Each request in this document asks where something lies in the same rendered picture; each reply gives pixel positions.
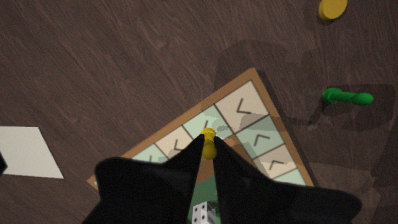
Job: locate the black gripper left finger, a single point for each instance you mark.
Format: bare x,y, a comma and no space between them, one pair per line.
170,183

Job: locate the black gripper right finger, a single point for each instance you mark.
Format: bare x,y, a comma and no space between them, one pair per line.
247,196

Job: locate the white die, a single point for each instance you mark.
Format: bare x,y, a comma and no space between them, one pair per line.
203,213

